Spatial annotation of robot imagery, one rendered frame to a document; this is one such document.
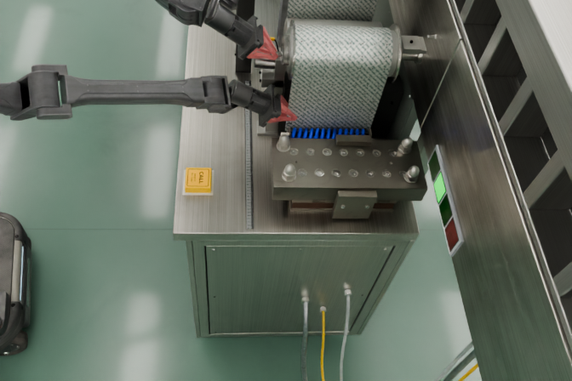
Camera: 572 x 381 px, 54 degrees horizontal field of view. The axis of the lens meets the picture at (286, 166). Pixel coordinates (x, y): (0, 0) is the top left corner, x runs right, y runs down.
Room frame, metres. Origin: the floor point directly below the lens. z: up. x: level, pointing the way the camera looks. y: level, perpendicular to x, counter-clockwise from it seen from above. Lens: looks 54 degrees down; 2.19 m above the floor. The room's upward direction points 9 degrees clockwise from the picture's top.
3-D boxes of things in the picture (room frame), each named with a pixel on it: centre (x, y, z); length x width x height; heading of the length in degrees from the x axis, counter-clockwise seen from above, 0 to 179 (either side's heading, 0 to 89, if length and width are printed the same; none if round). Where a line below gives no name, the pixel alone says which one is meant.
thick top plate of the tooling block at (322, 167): (0.90, -0.16, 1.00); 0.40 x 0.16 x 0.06; 100
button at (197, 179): (0.85, 0.23, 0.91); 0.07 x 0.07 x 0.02; 10
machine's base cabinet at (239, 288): (1.98, 0.14, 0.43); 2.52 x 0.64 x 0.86; 10
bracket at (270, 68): (1.08, 0.08, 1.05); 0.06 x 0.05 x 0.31; 100
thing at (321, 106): (1.01, -0.10, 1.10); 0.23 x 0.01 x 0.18; 100
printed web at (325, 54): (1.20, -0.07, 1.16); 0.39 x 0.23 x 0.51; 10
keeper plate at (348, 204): (0.81, -0.19, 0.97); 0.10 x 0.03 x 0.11; 100
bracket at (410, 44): (1.10, -0.26, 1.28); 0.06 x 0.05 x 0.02; 100
